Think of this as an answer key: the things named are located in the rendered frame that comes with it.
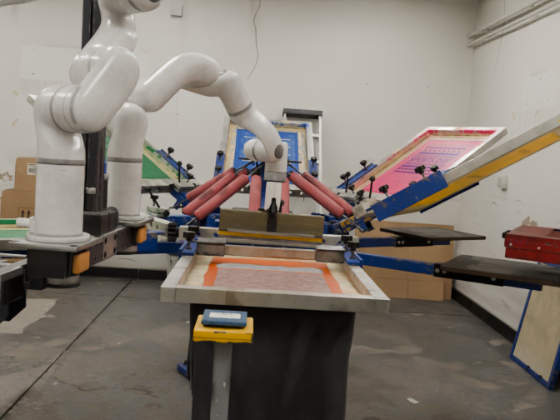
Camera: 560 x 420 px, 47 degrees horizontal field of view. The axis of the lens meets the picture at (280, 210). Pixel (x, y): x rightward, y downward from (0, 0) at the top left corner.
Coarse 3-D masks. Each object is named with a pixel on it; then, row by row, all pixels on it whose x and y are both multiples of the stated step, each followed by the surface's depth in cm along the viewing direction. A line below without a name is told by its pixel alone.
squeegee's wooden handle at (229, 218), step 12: (228, 216) 218; (240, 216) 219; (252, 216) 219; (264, 216) 219; (288, 216) 219; (300, 216) 219; (312, 216) 220; (240, 228) 219; (252, 228) 219; (264, 228) 219; (276, 228) 219; (288, 228) 220; (300, 228) 220; (312, 228) 220
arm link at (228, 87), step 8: (224, 72) 196; (232, 72) 196; (216, 80) 197; (224, 80) 195; (232, 80) 196; (240, 80) 198; (184, 88) 198; (192, 88) 200; (200, 88) 201; (208, 88) 200; (216, 88) 198; (224, 88) 196; (232, 88) 196; (240, 88) 198; (208, 96) 204; (216, 96) 202; (224, 96) 198; (232, 96) 197; (240, 96) 198; (248, 96) 202; (224, 104) 201; (232, 104) 199; (240, 104) 199; (248, 104) 201; (232, 112) 201
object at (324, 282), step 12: (276, 264) 225; (288, 264) 227; (300, 264) 228; (312, 264) 230; (324, 264) 231; (276, 276) 204; (288, 276) 205; (300, 276) 206; (312, 276) 208; (324, 276) 209; (276, 288) 185; (288, 288) 186; (300, 288) 187; (312, 288) 188; (324, 288) 190; (336, 288) 191
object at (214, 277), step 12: (216, 264) 217; (252, 264) 222; (264, 264) 223; (204, 276) 196; (216, 276) 197; (228, 276) 199; (240, 276) 200; (252, 276) 201; (264, 276) 202; (252, 288) 183; (264, 288) 184
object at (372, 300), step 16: (192, 256) 210; (256, 256) 238; (272, 256) 238; (288, 256) 238; (304, 256) 239; (176, 272) 181; (352, 272) 202; (160, 288) 162; (176, 288) 162; (192, 288) 162; (208, 288) 163; (224, 288) 165; (240, 288) 166; (368, 288) 177; (224, 304) 163; (240, 304) 163; (256, 304) 163; (272, 304) 164; (288, 304) 164; (304, 304) 164; (320, 304) 164; (336, 304) 164; (352, 304) 164; (368, 304) 164; (384, 304) 165
